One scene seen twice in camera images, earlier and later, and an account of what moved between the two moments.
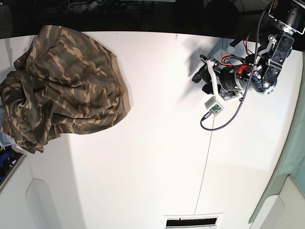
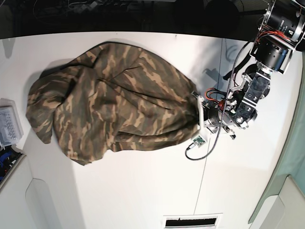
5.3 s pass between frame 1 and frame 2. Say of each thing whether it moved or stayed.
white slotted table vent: stayed
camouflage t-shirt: moved
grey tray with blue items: stayed
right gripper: moved
